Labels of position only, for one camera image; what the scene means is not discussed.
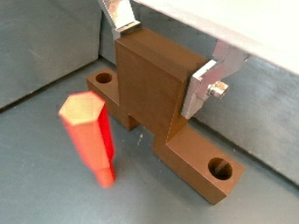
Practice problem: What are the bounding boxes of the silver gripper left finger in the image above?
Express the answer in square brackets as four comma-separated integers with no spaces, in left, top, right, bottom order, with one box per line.
[98,0,142,39]

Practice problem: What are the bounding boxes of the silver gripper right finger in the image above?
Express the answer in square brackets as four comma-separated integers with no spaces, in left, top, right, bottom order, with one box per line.
[182,40,248,119]

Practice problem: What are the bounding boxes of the red hexagonal peg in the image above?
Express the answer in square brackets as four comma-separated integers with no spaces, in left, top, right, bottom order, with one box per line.
[59,91,115,187]

